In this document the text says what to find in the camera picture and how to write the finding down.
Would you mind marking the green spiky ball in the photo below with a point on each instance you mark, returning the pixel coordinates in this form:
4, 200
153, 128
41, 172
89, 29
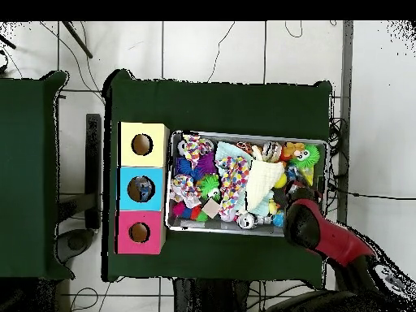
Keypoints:
209, 186

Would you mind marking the colourful patterned cloth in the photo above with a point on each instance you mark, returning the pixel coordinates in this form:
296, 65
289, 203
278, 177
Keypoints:
233, 185
195, 149
184, 190

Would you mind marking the cream yellow cloth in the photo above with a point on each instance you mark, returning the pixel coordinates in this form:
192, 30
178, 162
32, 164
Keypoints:
265, 182

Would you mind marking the red black drink can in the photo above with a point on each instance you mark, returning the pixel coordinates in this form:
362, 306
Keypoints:
246, 220

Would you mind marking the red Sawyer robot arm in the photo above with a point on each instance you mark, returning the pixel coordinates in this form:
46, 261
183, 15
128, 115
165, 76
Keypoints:
338, 240

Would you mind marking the shallow clear mesh bin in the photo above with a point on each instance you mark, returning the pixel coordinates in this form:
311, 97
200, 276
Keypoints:
195, 224

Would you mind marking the wooden three-hole box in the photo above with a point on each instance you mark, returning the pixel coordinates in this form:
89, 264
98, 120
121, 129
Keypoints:
142, 168

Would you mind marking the purple spiky ball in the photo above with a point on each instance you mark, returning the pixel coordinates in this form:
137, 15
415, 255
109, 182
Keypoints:
208, 164

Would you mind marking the blue spiky ball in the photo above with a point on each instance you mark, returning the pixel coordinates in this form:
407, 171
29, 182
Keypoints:
184, 167

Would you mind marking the mint green cloth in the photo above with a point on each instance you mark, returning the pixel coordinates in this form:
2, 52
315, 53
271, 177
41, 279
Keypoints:
226, 149

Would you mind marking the crushed silver drink can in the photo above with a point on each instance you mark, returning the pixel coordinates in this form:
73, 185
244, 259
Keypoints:
273, 151

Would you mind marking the dark green table cloth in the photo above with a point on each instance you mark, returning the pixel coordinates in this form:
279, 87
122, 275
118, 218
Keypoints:
39, 195
214, 104

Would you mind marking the yellow ball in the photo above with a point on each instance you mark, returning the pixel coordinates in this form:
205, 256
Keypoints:
280, 181

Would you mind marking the yellow rubber duck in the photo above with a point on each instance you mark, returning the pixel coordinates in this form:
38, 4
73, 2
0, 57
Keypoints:
273, 207

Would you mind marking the blue globe ball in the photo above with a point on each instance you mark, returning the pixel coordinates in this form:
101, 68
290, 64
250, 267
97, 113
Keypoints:
277, 220

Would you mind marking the brown plush bear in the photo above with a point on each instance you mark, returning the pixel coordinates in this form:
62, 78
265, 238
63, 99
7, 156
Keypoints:
292, 149

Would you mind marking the green fluffy toy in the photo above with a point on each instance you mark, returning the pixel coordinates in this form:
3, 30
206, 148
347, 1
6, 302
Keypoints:
305, 158

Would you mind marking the black flat bar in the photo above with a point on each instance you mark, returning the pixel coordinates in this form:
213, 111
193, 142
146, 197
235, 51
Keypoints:
93, 169

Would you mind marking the grey round base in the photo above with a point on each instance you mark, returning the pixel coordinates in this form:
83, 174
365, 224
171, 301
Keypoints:
77, 244

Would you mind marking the black rod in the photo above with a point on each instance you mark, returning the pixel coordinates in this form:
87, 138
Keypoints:
77, 39

